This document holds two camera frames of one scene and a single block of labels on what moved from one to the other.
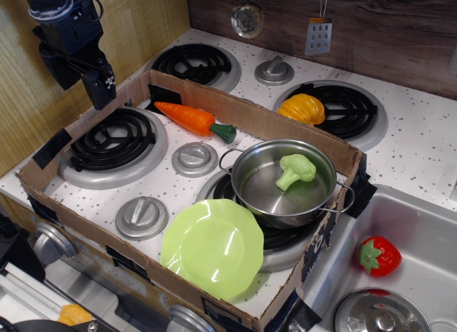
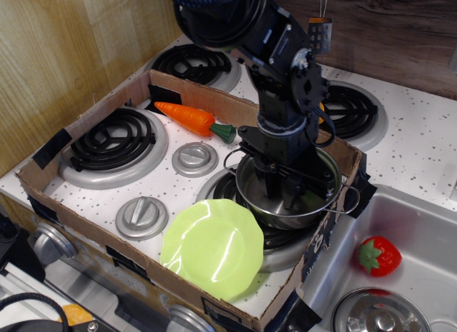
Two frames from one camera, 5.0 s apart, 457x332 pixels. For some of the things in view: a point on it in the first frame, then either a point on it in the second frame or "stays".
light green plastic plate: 216,245 stays
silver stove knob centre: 194,159 stays
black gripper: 70,49 to 292,148
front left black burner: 121,148 stays
